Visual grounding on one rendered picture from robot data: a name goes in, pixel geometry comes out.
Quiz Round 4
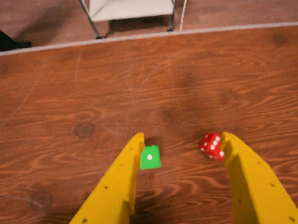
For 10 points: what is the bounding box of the red die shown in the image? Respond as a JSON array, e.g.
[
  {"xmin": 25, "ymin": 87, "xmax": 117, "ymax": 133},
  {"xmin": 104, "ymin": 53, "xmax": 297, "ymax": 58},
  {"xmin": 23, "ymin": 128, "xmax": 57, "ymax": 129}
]
[{"xmin": 199, "ymin": 134, "xmax": 224, "ymax": 161}]

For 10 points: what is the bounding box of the green die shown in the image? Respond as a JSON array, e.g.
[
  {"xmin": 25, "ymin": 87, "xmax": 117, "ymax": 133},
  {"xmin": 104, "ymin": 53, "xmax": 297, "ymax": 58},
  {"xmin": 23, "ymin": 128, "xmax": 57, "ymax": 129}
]
[{"xmin": 140, "ymin": 146, "xmax": 161, "ymax": 170}]

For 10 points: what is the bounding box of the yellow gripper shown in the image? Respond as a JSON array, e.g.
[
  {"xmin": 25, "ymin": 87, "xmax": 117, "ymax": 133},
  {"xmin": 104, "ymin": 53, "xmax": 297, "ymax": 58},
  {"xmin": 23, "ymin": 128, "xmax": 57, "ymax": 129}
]
[{"xmin": 69, "ymin": 132, "xmax": 298, "ymax": 224}]

